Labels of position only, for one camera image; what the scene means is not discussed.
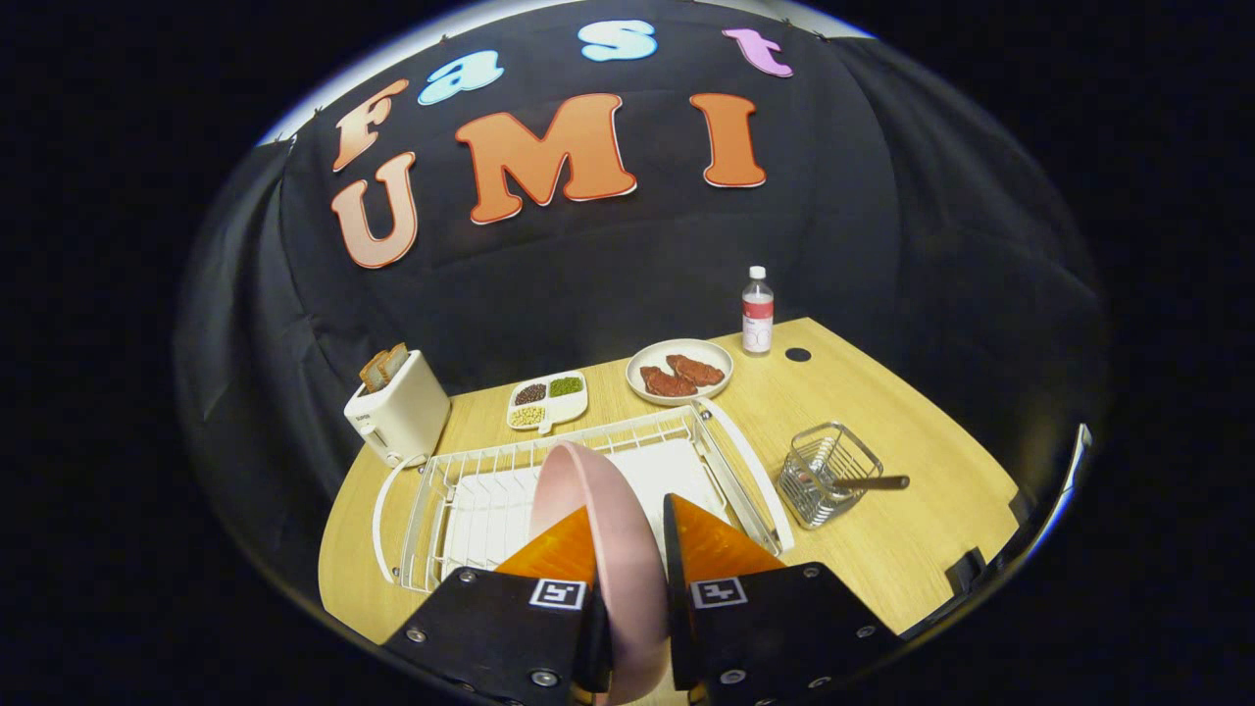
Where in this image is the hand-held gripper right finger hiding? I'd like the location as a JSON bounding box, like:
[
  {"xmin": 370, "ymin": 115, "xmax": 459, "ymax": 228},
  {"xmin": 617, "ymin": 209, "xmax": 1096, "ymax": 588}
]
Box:
[{"xmin": 663, "ymin": 492, "xmax": 901, "ymax": 706}]

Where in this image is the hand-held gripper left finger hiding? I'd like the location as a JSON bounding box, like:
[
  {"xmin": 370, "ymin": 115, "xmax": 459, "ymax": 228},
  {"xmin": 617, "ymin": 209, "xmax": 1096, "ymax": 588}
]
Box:
[{"xmin": 382, "ymin": 504, "xmax": 615, "ymax": 706}]

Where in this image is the pink plate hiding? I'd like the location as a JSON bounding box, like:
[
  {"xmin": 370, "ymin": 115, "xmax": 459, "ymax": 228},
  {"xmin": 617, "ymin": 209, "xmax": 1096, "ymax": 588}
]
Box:
[{"xmin": 529, "ymin": 441, "xmax": 673, "ymax": 706}]

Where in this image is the white wire dish rack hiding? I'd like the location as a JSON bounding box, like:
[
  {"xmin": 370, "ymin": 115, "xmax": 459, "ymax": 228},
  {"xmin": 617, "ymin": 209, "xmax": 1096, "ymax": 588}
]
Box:
[{"xmin": 373, "ymin": 397, "xmax": 795, "ymax": 595}]

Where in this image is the metal wire basket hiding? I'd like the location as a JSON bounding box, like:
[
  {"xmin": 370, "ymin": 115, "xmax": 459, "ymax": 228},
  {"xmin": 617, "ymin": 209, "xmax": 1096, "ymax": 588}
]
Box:
[{"xmin": 778, "ymin": 422, "xmax": 883, "ymax": 530}]

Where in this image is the dark brown spoon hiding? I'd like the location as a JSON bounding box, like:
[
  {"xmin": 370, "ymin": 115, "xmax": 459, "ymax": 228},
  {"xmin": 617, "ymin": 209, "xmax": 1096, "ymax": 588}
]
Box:
[{"xmin": 796, "ymin": 469, "xmax": 911, "ymax": 494}]

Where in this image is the white divided dish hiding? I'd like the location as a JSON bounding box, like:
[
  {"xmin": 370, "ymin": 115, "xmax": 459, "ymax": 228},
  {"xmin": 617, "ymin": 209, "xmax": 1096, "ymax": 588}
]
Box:
[{"xmin": 506, "ymin": 371, "xmax": 589, "ymax": 434}]

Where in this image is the white round plate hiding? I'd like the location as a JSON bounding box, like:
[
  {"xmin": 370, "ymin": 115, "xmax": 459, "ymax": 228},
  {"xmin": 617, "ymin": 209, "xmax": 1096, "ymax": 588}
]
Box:
[{"xmin": 626, "ymin": 338, "xmax": 734, "ymax": 407}]

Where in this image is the white toaster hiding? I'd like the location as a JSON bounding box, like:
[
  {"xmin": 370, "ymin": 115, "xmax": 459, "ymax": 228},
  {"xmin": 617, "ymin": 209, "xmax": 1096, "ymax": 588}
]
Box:
[{"xmin": 343, "ymin": 350, "xmax": 452, "ymax": 469}]

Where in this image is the red-brown meat piece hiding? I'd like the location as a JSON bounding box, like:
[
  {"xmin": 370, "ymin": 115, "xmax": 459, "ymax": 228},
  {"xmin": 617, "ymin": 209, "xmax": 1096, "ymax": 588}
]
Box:
[
  {"xmin": 666, "ymin": 354, "xmax": 727, "ymax": 387},
  {"xmin": 640, "ymin": 366, "xmax": 698, "ymax": 398}
]

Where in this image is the clear bottle with red label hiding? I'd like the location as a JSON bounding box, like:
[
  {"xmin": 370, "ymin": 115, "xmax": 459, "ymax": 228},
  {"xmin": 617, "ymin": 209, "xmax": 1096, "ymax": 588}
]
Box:
[{"xmin": 740, "ymin": 266, "xmax": 776, "ymax": 356}]

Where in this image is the black backdrop cloth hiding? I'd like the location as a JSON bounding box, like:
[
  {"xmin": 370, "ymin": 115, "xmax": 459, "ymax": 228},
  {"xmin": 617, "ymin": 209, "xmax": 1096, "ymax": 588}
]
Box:
[{"xmin": 176, "ymin": 0, "xmax": 1114, "ymax": 589}]

